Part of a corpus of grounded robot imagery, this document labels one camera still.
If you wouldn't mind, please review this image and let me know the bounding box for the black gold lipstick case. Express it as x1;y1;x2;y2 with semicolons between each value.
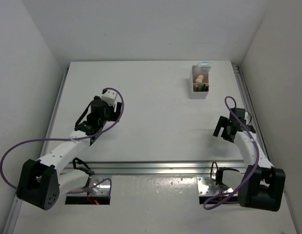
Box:
202;83;209;92

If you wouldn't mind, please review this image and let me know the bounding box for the beige makeup sponge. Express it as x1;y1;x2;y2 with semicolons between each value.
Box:
194;74;204;83

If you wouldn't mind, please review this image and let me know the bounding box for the clear cotton pad pouch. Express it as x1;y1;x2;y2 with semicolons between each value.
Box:
192;61;211;74

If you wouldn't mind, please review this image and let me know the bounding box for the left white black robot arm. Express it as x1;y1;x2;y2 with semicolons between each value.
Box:
16;89;123;211

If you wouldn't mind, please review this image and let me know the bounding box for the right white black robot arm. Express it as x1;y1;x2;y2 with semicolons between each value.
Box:
213;107;286;212

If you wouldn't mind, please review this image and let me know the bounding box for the white compartment organizer box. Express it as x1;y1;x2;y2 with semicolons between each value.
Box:
189;66;209;99

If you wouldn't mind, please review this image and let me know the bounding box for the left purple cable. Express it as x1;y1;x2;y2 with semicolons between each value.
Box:
0;87;125;194

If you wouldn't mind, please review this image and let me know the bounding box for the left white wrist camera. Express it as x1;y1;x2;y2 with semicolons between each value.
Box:
101;89;118;107

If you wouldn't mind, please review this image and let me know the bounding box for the aluminium front rail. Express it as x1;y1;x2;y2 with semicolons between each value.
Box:
62;160;271;175

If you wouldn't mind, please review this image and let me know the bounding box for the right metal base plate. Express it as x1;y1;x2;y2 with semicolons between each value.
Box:
197;176;233;197

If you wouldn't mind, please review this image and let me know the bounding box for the metal base plate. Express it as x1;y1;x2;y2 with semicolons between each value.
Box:
68;177;112;196
197;176;233;197

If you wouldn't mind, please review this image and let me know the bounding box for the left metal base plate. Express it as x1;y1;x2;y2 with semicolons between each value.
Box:
68;177;112;196

